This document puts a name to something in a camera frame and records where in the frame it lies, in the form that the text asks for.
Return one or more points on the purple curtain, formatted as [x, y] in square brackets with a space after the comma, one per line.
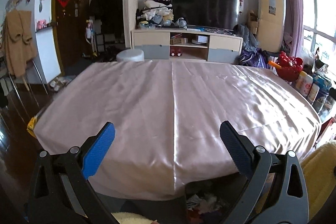
[294, 24]

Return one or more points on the yellow fluffy cushion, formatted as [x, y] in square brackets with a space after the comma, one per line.
[318, 170]

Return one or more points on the blue round cookie tin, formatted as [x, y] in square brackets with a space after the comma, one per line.
[325, 90]

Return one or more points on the dark wooden door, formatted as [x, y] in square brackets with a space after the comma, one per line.
[69, 34]

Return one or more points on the black trash bin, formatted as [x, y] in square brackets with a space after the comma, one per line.
[210, 201]

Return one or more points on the pile of clothes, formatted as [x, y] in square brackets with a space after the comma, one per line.
[158, 14]

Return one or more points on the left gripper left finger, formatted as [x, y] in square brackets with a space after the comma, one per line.
[98, 147]

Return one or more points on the cream standing air conditioner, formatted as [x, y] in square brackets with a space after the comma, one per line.
[271, 20]

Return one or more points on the beige TV cabinet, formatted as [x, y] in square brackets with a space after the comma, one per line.
[182, 44]

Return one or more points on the white bottle orange label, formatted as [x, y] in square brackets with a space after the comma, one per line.
[313, 93]

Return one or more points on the orange foam stick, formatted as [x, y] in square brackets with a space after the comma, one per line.
[275, 65]

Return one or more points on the white bottle pink label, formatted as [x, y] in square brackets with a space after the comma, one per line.
[306, 85]

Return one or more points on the tan hanging coat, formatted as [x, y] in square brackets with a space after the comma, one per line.
[17, 41]

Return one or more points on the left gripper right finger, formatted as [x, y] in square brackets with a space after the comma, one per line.
[240, 149]

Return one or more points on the pink satin tablecloth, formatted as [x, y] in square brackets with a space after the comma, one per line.
[167, 116]

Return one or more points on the red plastic basket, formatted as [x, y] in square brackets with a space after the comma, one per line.
[289, 67]

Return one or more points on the white round stool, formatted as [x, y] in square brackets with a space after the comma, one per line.
[135, 55]

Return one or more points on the black flat television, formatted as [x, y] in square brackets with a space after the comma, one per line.
[221, 14]

